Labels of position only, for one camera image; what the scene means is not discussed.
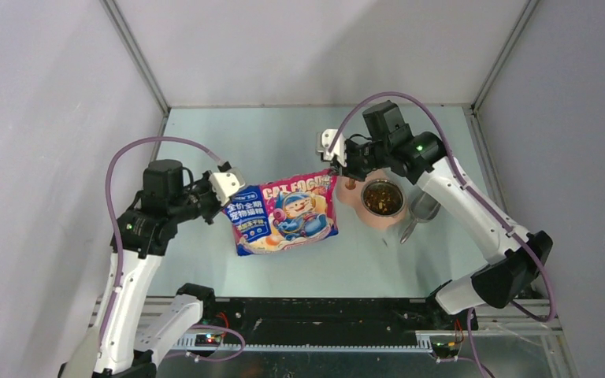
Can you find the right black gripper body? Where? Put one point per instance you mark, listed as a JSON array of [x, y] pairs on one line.
[[363, 157]]

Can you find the pink double pet feeder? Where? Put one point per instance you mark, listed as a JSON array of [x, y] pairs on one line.
[[379, 201]]

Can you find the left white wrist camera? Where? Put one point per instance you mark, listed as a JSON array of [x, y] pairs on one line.
[[226, 182]]

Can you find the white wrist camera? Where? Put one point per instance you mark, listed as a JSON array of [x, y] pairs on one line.
[[226, 182], [330, 146]]

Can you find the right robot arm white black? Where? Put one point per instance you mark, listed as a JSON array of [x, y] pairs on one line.
[[514, 256]]

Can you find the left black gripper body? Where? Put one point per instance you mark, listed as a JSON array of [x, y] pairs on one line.
[[197, 200]]

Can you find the colourful pet food bag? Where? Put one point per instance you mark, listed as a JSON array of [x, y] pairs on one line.
[[272, 217]]

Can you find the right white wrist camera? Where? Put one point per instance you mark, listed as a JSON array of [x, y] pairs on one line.
[[330, 146]]

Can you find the metal food scoop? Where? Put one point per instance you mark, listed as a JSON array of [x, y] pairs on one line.
[[422, 209]]

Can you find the near steel bowl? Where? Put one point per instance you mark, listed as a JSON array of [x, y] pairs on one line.
[[383, 198]]

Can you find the aluminium frame rail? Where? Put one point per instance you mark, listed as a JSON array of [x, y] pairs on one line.
[[508, 321]]

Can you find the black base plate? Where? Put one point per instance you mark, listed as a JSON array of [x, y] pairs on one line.
[[334, 322]]

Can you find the kibble in near bowl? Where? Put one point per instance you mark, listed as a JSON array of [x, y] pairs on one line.
[[382, 198]]

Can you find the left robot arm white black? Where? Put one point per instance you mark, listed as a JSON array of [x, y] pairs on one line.
[[112, 346]]

